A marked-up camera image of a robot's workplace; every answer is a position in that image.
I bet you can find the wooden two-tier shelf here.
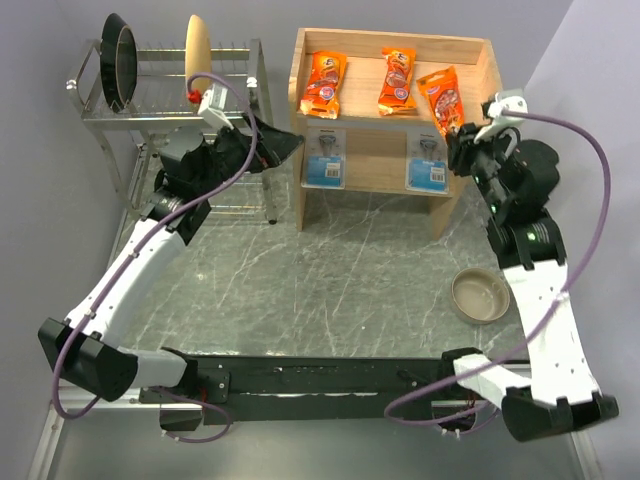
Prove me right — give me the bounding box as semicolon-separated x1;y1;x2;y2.
287;26;506;241

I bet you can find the black plate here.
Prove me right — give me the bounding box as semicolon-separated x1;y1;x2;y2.
99;13;138;113

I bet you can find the metal dish rack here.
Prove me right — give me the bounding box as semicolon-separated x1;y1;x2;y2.
66;39;273;212

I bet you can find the beige wooden plate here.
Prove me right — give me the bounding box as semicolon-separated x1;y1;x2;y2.
184;14;212;113

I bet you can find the aluminium frame rail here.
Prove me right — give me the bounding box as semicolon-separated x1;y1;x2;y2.
27;390;208;479

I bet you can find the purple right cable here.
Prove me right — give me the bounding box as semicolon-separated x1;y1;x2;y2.
383;111;612;428

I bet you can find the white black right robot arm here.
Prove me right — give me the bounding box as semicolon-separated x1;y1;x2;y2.
437;123;619;442

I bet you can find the orange razor pack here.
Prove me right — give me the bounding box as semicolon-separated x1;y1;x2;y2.
378;47;416;116
417;66;465;138
299;51;347;120

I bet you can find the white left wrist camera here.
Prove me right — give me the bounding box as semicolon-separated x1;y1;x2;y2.
187;84;232;130

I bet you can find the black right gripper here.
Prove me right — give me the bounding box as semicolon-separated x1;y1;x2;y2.
445;121;512;215

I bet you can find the purple cable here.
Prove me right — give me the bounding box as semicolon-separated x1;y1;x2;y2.
50;72;259;444
383;111;612;428

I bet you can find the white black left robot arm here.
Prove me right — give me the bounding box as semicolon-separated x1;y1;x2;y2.
38;116;304;402

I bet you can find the beige ceramic bowl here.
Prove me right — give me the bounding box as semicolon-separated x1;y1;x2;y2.
450;267;511;325

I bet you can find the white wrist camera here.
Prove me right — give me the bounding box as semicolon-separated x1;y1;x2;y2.
187;84;232;130
474;89;528;144

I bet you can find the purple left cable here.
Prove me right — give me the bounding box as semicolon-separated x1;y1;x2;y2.
50;72;259;444

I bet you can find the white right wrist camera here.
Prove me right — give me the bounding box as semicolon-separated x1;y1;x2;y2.
474;89;528;144

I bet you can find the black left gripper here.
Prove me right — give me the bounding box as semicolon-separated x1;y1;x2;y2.
194;109;306;196

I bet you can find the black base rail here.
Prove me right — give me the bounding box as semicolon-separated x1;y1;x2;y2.
137;346;481;426

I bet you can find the blue razor blister pack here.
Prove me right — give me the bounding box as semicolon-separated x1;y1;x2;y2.
405;131;449;195
301;128;347;190

